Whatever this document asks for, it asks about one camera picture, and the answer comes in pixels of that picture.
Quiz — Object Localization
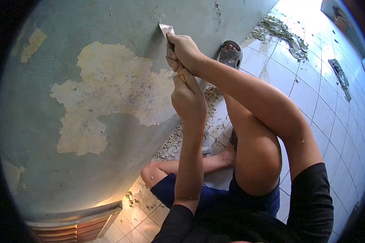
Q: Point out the wooden slatted chair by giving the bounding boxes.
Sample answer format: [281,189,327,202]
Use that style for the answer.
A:
[26,200,123,243]

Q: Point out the person's right index finger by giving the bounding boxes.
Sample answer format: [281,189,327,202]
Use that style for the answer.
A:
[166,32,183,50]

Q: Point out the grey-blue panel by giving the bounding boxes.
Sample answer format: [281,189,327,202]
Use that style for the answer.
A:
[320,0,365,57]

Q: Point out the person's left fingers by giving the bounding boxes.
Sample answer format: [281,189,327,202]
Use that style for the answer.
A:
[171,81,186,107]

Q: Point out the heap of peeled paint sheets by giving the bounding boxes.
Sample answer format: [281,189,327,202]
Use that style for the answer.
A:
[252,15,309,62]

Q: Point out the person's left thumb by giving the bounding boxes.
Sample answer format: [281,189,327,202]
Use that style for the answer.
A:
[182,68,202,92]

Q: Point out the wooden handled paint scraper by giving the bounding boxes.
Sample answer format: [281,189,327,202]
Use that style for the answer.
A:
[159,24,188,85]

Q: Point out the grey peeled paint scrap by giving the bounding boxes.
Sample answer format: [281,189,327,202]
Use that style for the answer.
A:
[201,131,214,156]

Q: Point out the person's legs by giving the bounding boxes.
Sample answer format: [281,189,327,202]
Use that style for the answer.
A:
[141,40,283,217]

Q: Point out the person's right fingers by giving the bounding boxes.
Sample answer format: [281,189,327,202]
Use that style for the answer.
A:
[166,46,180,73]

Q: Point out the person's left hand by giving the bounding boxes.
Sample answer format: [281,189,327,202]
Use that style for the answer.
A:
[171,68,208,124]

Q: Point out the person's right hand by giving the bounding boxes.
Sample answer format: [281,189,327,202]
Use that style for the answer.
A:
[166,32,205,77]

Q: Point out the dark peeled paint strip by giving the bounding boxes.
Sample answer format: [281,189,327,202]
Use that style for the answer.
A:
[328,58,352,102]

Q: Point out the person's body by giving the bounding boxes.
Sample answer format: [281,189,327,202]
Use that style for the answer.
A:
[151,128,334,243]

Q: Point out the strip of scraped paint flakes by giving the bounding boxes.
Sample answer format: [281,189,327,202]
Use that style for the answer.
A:
[152,84,232,162]

